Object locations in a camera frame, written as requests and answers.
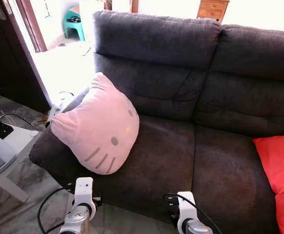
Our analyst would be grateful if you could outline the white and black appliance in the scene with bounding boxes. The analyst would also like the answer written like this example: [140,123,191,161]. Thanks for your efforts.
[46,91,75,129]

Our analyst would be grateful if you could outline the dark brown fabric sofa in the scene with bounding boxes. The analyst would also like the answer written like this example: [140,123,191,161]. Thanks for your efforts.
[29,10,284,234]

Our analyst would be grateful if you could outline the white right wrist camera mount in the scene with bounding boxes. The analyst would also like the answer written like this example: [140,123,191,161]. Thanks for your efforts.
[177,191,199,233]

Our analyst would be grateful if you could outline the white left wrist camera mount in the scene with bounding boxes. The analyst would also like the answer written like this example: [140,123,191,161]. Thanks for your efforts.
[74,177,96,221]

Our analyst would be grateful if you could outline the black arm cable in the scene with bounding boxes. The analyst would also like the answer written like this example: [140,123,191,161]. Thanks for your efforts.
[162,193,223,234]
[37,182,77,234]

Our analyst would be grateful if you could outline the wooden drawer cabinet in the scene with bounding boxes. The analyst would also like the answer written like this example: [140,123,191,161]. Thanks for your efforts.
[197,0,229,23]

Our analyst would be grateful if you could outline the teal plastic stool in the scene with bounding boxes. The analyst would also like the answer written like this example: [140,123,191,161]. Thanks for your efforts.
[63,5,87,42]

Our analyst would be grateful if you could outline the brown door frame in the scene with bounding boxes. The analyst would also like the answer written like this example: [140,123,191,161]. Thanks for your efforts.
[15,0,48,53]

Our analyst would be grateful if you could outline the red pillow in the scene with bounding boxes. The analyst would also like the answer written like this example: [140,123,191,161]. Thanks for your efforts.
[252,134,284,234]

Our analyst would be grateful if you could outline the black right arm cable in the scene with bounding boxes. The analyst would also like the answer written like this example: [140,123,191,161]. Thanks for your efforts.
[162,193,223,234]

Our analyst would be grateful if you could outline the pink cat face pillow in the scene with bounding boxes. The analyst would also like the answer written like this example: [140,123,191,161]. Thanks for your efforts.
[50,72,140,176]

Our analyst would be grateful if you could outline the dark wooden door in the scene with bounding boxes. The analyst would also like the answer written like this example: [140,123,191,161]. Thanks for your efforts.
[0,0,50,113]

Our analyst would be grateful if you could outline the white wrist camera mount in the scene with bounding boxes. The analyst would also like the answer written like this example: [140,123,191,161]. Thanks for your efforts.
[74,177,96,221]
[177,191,199,233]

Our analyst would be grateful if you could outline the thin black power cord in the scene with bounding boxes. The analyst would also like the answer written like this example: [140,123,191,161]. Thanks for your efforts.
[0,113,36,129]

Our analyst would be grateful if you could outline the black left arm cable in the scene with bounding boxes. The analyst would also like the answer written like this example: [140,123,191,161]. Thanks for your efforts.
[37,182,77,234]

